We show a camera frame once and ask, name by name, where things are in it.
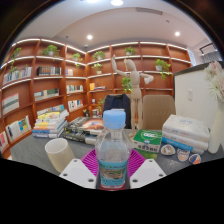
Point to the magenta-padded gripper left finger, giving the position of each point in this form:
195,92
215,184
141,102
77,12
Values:
77,172

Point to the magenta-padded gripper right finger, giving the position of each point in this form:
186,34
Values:
148,172

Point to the clear water bottle blue cap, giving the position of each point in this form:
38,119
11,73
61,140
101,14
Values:
113,153

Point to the cream cup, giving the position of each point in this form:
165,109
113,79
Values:
60,155

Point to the small snack packet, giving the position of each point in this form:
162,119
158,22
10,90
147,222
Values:
183,155
194,159
167,150

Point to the green white tissue box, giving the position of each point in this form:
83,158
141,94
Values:
148,140

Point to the blue white paper pack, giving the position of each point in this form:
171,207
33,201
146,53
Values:
180,146

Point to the colourful book stack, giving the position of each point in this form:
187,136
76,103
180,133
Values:
50,125

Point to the tan chair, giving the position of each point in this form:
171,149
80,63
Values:
159,111

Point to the dark navy chair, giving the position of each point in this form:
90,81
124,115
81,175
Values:
116,102

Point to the white counter with dark top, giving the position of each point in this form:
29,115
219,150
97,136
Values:
196,110

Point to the wooden shelf unit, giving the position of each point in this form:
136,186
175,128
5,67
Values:
100,73

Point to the pink white flower bouquet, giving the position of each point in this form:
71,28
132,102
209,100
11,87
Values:
216,81

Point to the grey curtain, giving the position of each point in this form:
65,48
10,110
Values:
211,57

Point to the recessed ceiling lights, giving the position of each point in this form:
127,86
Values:
89,37

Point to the ceiling air vent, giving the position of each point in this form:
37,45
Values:
149,11

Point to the branched ceiling lamp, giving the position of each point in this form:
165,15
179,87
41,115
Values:
116,2

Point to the white wall socket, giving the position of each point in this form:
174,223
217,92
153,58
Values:
190,95

